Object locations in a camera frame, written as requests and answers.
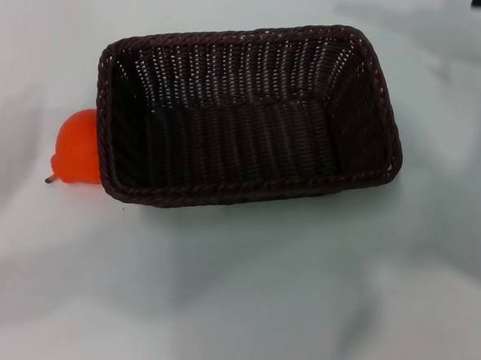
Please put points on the dark brown woven basket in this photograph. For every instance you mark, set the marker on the dark brown woven basket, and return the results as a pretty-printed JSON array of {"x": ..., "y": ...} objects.
[{"x": 247, "y": 131}]

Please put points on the orange plastic pear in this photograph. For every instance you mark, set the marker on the orange plastic pear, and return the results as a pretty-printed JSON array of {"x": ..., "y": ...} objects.
[{"x": 79, "y": 149}]

